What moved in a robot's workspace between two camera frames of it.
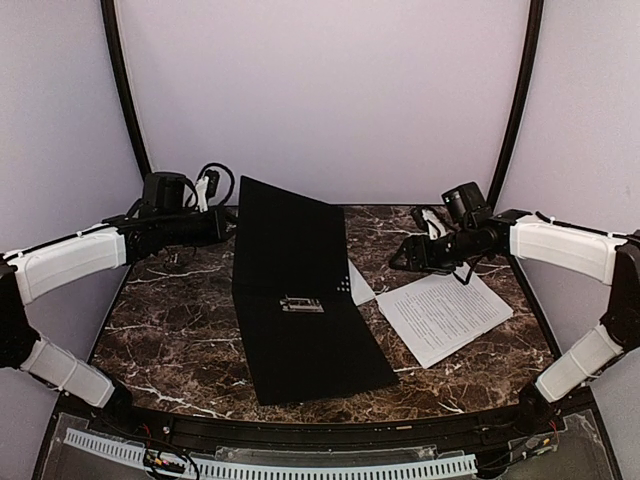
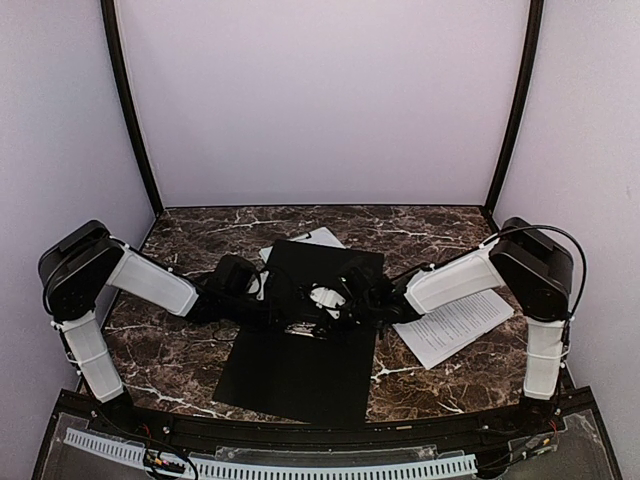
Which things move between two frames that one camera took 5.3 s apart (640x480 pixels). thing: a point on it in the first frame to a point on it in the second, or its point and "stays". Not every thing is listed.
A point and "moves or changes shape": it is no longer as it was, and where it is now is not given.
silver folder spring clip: x=301 y=305 to x=303 y=328
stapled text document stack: x=434 y=315 stays
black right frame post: x=536 y=13 stays
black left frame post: x=110 y=34 stays
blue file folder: x=305 y=331 moves or changes shape
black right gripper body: x=420 y=254 to x=345 y=293
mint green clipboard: x=360 y=290 moves or changes shape
